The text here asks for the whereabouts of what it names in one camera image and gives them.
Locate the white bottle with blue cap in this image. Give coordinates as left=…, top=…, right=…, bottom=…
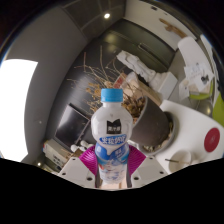
left=90, top=88, right=134, bottom=184

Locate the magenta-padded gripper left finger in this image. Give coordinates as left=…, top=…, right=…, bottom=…
left=57, top=145, right=100, bottom=189

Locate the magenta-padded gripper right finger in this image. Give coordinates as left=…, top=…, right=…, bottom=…
left=125, top=145, right=169, bottom=189

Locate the dry plant in grey pot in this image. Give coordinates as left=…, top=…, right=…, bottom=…
left=66, top=46, right=174, bottom=148

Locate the black wall screen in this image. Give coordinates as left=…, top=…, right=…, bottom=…
left=53, top=103, right=91, bottom=149

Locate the white stone statue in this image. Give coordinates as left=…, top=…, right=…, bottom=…
left=115, top=49, right=158, bottom=84

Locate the stack of papers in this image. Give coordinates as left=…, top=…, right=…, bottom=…
left=178, top=62, right=214, bottom=101

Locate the grey plant saucer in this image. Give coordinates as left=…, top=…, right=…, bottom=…
left=143, top=111, right=181, bottom=156

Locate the small white figurine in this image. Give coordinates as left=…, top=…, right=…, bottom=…
left=79, top=139, right=94, bottom=150
left=69, top=143, right=81, bottom=154

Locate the flat round red coaster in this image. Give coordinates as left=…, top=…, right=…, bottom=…
left=203, top=127, right=221, bottom=153

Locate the white pedestal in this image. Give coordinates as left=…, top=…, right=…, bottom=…
left=148, top=70, right=179, bottom=101

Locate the stir stick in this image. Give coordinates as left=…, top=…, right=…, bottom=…
left=164, top=158, right=191, bottom=165

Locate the dark double door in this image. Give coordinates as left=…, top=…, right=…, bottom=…
left=99, top=18, right=176, bottom=73

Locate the wooden figure sculpture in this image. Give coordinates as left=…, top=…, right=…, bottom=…
left=158, top=17, right=188, bottom=39

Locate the white chair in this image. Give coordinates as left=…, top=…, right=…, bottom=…
left=177, top=35, right=214, bottom=101

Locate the green seat cushion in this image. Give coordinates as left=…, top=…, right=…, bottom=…
left=211, top=96, right=224, bottom=128
left=189, top=91, right=213, bottom=101

